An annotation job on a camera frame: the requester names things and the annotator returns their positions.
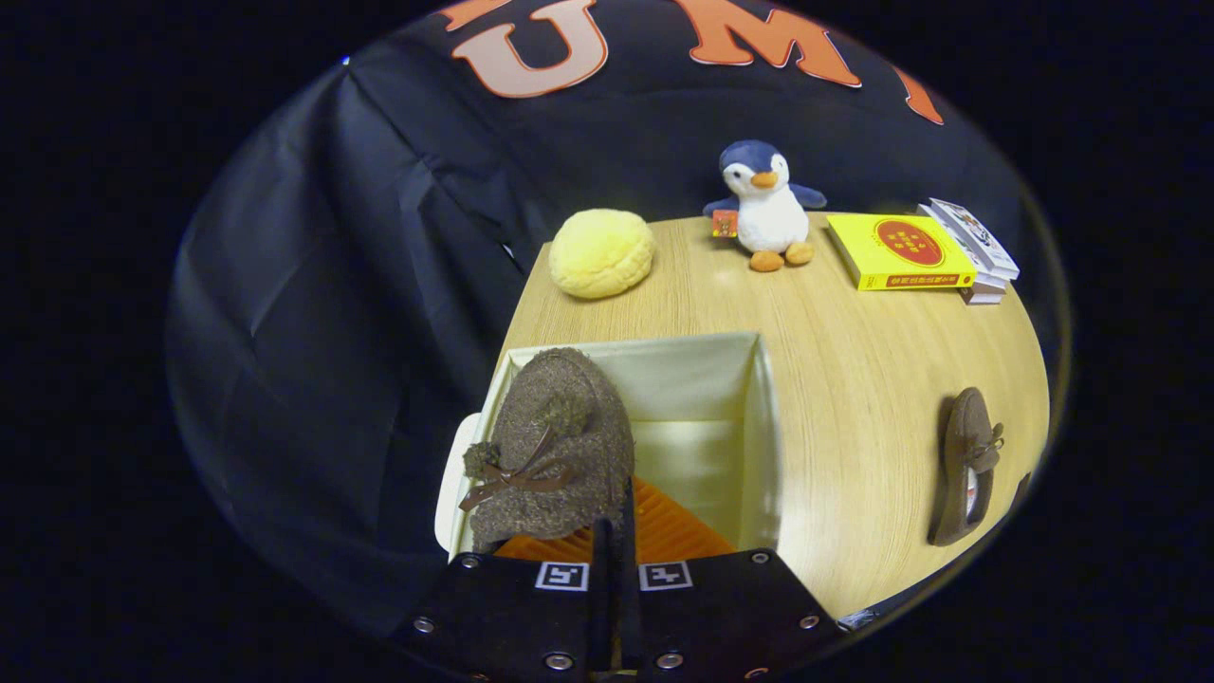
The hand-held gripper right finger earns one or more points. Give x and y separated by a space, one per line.
628 607

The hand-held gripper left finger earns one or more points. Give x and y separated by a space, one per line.
601 607

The brown fuzzy shoe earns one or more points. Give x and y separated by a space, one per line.
569 427
963 436

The beige storage box lid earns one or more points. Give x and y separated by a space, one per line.
453 493

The beige fabric storage box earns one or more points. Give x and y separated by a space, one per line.
692 398

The yellow plush bun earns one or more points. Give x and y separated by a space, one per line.
601 254

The penguin plush toy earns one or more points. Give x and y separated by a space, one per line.
770 218

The yellow book with red circle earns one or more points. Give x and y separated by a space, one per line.
896 249

